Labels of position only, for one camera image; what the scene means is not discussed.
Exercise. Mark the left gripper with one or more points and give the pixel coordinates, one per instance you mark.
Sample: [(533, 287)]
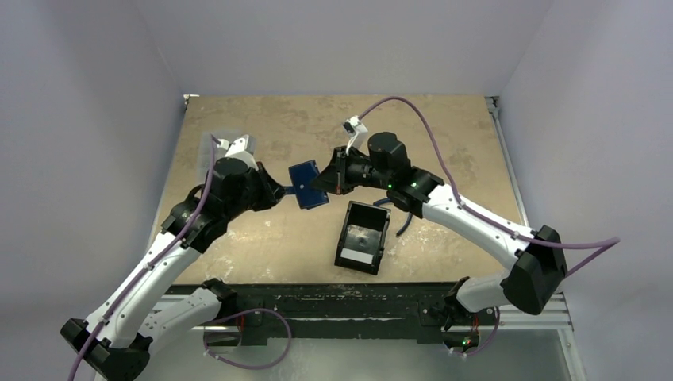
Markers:
[(271, 190)]

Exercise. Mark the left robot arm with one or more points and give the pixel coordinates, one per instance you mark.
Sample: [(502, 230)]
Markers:
[(119, 338)]

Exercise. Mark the clear plastic organizer box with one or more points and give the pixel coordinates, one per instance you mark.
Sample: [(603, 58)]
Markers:
[(204, 153)]

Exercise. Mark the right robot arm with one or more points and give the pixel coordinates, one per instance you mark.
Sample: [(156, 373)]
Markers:
[(533, 261)]

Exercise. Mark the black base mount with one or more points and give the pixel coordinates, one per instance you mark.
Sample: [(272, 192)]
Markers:
[(426, 312)]

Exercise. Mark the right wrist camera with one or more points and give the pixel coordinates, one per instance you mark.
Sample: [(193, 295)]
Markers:
[(356, 131)]

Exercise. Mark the black plastic tray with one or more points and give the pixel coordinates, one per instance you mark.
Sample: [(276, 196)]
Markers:
[(364, 229)]

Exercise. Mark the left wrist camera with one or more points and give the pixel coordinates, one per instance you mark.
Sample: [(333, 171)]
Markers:
[(241, 148)]

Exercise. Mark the blue card holder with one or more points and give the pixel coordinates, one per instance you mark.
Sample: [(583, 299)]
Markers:
[(301, 177)]

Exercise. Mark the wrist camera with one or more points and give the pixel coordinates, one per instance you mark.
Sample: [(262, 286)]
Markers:
[(356, 131), (241, 148)]

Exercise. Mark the white card in tray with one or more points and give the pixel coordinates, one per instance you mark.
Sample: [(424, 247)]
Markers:
[(357, 256)]

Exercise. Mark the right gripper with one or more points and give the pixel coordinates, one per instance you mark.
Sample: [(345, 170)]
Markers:
[(340, 171)]

